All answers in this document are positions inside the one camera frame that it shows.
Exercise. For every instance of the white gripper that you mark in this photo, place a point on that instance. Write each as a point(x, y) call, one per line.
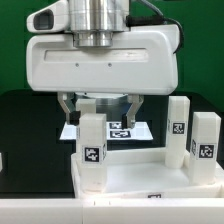
point(94, 46)

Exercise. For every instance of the white square desk top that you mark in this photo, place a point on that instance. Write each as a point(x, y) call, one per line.
point(141, 173)

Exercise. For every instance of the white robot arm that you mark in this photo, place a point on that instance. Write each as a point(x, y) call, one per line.
point(97, 46)

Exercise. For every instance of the white marker base sheet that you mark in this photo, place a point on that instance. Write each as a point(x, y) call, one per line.
point(140, 131)

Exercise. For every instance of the white left fence piece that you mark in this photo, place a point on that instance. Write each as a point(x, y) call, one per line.
point(1, 163)

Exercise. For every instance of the white front fence bar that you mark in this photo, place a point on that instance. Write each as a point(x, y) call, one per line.
point(112, 211)

